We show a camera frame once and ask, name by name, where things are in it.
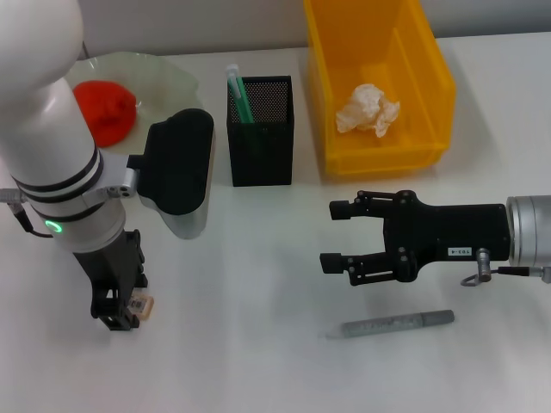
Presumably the grey marker pen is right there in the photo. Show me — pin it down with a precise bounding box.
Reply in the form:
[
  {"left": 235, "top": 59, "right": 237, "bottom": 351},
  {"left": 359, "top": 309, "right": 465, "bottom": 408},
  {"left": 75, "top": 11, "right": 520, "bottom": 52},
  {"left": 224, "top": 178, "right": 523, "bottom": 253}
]
[{"left": 318, "top": 308, "right": 455, "bottom": 342}]

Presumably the left gripper silver connector plug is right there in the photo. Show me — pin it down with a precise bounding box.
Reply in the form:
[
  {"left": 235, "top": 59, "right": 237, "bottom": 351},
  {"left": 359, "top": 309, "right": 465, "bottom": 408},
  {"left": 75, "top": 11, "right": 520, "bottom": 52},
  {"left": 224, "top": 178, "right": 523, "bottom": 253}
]
[{"left": 0, "top": 187, "right": 23, "bottom": 212}]

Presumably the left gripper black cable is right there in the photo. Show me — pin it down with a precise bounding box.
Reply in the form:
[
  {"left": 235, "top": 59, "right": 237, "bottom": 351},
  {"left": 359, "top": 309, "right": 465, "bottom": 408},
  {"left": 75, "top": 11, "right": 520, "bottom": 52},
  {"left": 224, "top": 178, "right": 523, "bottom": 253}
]
[{"left": 12, "top": 201, "right": 56, "bottom": 238}]

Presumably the black mesh pen holder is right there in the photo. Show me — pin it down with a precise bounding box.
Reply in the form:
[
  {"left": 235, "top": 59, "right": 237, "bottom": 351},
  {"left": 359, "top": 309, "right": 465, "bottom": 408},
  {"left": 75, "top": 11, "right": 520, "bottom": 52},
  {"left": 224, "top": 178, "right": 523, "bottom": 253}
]
[{"left": 226, "top": 75, "right": 294, "bottom": 188}]

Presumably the pale green glass fruit plate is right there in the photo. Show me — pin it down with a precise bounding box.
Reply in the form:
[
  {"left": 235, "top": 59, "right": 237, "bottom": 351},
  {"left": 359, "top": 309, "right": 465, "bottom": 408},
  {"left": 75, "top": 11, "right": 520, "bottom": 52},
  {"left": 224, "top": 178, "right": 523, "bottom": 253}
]
[{"left": 73, "top": 51, "right": 206, "bottom": 163}]

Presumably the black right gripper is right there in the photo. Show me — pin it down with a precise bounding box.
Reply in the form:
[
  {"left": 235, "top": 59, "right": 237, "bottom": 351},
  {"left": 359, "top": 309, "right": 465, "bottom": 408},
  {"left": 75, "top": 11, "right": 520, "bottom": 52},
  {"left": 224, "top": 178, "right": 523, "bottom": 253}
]
[{"left": 319, "top": 188, "right": 512, "bottom": 288}]

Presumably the red round fruit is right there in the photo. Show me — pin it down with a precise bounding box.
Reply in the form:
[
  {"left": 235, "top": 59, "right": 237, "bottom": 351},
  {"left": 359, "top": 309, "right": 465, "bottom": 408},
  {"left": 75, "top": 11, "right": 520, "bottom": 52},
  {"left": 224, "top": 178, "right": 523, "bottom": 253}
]
[{"left": 71, "top": 79, "right": 139, "bottom": 149}]

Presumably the white paper ball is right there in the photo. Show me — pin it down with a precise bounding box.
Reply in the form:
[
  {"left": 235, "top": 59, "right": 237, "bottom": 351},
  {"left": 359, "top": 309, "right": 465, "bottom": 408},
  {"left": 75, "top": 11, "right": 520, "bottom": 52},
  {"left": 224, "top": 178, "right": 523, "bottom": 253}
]
[{"left": 335, "top": 83, "right": 401, "bottom": 139}]

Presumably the green utility knife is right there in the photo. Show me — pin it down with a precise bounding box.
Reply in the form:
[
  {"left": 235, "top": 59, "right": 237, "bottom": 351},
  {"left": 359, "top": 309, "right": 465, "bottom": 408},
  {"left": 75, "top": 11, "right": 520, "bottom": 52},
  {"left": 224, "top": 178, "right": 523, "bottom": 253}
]
[{"left": 226, "top": 63, "right": 256, "bottom": 125}]

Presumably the left wrist camera mount bracket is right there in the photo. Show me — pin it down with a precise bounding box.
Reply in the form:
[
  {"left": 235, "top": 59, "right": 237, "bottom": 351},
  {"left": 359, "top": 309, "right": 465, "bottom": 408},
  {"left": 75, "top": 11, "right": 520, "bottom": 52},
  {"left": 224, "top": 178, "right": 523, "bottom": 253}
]
[{"left": 84, "top": 153, "right": 141, "bottom": 201}]

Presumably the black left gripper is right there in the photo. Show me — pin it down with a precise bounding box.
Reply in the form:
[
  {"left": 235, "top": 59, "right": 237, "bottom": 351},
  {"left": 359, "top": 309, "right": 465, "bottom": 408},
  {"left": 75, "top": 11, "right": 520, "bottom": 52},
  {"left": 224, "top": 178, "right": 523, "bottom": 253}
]
[{"left": 71, "top": 228, "right": 151, "bottom": 334}]

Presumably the yellow plastic storage bin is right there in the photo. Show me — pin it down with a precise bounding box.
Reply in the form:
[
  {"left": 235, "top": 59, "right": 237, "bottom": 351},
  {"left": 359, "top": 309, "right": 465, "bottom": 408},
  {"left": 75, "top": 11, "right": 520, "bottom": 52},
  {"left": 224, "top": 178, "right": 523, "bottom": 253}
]
[{"left": 302, "top": 0, "right": 457, "bottom": 178}]

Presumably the beige eraser with barcode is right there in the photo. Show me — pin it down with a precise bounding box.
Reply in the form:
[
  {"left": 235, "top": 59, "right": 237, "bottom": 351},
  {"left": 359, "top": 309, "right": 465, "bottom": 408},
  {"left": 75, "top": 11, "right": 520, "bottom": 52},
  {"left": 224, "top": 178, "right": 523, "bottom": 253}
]
[{"left": 127, "top": 288, "right": 156, "bottom": 322}]

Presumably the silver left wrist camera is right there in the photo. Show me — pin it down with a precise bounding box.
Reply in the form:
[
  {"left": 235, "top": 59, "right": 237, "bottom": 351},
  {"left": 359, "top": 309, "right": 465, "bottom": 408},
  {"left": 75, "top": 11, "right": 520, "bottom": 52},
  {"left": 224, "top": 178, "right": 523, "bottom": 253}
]
[{"left": 137, "top": 108, "right": 215, "bottom": 240}]

